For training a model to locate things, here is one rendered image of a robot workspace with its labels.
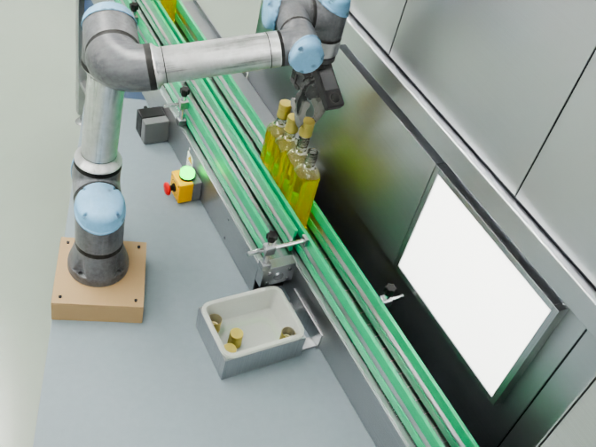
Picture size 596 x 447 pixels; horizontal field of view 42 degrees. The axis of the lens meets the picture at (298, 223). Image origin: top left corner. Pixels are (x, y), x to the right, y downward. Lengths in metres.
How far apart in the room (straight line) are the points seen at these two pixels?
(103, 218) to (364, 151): 0.66
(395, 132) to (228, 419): 0.78
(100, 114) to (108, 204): 0.21
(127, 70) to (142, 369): 0.73
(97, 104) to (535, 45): 0.94
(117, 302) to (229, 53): 0.70
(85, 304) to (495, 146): 1.03
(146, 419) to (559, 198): 1.02
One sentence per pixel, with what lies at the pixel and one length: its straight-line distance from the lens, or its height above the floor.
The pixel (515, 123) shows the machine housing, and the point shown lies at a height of 1.53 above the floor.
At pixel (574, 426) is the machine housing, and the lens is 1.10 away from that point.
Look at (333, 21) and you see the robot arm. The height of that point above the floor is 1.49.
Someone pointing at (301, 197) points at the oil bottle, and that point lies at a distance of 2.02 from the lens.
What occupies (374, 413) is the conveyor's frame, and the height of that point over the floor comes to 0.83.
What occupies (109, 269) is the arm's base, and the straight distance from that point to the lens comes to 1.97.
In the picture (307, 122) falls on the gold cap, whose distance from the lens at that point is 1.96.
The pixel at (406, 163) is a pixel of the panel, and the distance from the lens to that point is 1.84.
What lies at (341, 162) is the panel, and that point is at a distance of 2.09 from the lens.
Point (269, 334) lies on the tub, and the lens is 2.01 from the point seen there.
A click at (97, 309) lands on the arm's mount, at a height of 0.80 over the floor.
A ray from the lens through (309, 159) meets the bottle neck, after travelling 1.96.
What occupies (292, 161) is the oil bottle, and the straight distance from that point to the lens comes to 2.02.
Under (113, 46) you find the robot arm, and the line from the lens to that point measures 1.64.
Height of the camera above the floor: 2.36
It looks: 44 degrees down
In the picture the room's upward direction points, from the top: 16 degrees clockwise
